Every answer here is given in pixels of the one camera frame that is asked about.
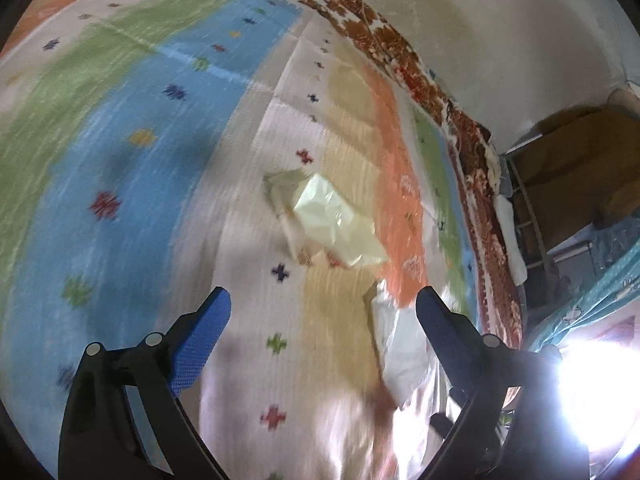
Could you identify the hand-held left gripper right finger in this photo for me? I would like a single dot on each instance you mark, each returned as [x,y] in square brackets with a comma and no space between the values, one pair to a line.
[445,335]

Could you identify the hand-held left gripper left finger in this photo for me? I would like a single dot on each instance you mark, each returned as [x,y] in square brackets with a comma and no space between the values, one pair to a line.
[197,345]

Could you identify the white plastic bag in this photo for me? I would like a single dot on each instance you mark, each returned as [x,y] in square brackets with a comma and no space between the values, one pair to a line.
[400,350]

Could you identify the pale yellow plastic bag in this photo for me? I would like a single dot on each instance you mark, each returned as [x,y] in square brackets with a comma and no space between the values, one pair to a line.
[330,215]

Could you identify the white pillow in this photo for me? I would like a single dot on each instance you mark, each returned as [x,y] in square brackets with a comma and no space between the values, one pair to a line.
[510,240]

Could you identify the teal printed cloth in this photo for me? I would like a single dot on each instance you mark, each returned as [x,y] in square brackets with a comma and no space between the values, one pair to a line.
[600,300]

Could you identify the brown floral blanket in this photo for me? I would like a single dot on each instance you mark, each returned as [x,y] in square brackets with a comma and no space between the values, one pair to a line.
[475,145]

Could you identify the brown cloth bundle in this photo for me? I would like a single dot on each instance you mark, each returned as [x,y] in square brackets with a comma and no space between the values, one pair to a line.
[575,160]

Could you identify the colourful striped woven mat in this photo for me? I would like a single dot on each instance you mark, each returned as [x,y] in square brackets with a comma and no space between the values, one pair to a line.
[150,85]

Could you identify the metal bed frame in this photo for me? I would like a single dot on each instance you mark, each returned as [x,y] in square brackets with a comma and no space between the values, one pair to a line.
[520,187]

